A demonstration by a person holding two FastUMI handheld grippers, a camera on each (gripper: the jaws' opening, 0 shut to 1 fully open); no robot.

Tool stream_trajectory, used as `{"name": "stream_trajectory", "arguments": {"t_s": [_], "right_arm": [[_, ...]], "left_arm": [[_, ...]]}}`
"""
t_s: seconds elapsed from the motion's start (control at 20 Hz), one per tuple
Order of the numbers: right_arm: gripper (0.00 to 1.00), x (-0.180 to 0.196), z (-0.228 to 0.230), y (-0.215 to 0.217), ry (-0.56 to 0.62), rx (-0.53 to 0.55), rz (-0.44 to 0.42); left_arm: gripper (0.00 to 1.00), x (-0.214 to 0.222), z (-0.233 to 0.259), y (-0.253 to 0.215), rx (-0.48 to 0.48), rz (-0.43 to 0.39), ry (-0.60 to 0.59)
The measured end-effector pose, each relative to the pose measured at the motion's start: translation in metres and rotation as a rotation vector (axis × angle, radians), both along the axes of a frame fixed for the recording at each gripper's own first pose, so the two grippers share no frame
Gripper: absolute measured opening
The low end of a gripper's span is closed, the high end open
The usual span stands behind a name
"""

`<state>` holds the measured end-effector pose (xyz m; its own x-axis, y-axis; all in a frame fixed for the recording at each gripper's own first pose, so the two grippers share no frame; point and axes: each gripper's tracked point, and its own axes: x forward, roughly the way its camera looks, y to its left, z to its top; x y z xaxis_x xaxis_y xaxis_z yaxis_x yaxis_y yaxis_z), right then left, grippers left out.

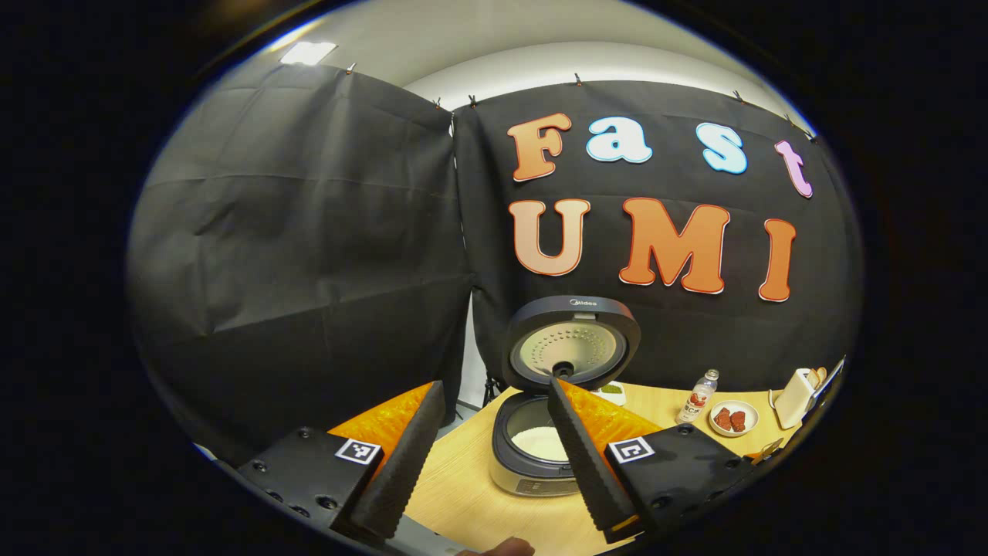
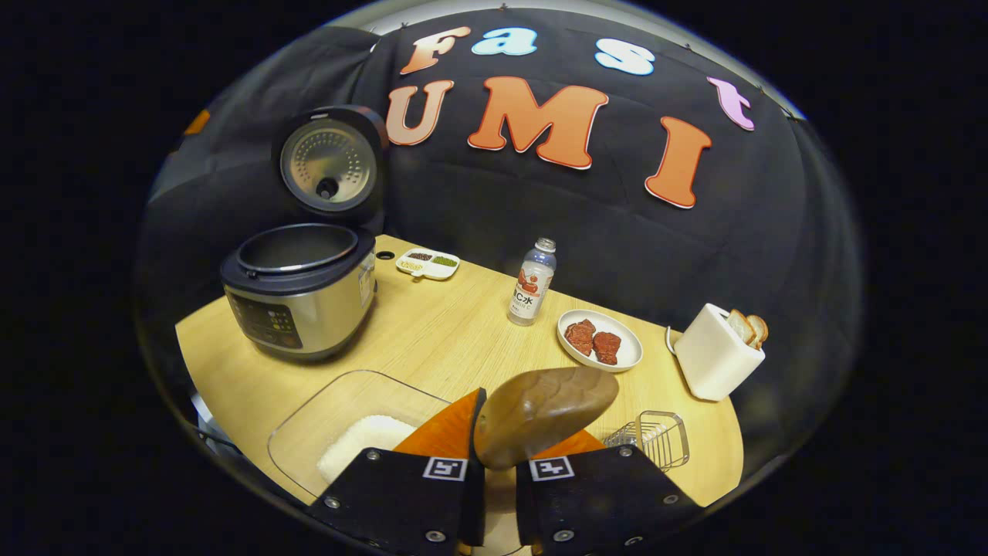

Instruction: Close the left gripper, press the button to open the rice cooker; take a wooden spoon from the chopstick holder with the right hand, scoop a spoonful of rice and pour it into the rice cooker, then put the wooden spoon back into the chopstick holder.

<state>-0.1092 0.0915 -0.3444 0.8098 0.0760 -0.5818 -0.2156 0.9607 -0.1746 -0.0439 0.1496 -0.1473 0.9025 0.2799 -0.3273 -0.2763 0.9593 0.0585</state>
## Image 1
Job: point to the dark grey rice cooker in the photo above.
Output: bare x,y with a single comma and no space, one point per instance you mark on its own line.
571,316

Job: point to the white round plate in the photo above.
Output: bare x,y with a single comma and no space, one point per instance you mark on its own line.
750,421

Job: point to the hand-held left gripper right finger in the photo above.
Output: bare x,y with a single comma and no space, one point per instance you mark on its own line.
590,463

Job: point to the red meat piece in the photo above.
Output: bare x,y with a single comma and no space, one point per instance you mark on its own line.
723,418
739,422

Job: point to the black stand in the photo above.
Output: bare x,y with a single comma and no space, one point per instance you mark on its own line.
491,386

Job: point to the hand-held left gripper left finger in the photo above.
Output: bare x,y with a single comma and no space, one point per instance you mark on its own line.
405,463

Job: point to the white divided condiment dish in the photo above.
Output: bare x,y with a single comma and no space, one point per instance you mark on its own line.
614,392

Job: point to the black backdrop cloth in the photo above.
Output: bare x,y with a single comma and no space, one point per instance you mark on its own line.
293,232

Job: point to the ceiling light panel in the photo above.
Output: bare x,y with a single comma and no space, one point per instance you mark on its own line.
307,52

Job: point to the white toaster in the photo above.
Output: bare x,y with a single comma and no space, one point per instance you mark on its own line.
791,401

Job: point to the clear plastic drink bottle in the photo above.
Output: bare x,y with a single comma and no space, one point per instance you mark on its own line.
697,405

